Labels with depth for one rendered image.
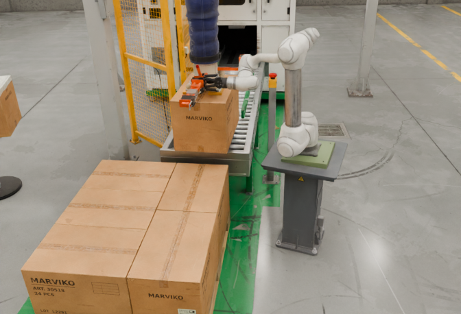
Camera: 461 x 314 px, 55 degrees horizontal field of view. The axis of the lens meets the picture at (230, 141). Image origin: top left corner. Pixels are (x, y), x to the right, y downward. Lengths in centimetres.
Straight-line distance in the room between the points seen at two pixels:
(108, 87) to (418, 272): 295
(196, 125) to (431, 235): 199
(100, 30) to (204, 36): 119
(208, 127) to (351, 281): 145
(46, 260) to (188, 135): 126
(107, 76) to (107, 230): 174
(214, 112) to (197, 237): 92
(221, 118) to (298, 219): 91
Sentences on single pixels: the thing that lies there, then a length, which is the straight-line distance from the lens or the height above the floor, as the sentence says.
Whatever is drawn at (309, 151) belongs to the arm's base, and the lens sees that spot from 300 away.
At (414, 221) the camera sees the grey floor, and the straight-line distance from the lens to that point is 389.
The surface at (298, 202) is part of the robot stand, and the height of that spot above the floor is 41.
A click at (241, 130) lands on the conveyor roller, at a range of 384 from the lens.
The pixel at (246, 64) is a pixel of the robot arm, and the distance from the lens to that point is 307.
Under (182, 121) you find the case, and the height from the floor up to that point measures 92.
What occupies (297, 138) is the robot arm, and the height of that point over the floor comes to 100.
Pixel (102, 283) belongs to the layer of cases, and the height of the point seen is 49.
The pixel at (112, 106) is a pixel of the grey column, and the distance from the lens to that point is 426.
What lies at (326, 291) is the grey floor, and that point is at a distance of 316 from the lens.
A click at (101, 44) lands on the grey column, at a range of 408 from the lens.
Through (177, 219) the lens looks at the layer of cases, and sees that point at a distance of 282.
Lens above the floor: 226
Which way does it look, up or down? 28 degrees down
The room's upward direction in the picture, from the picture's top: 1 degrees counter-clockwise
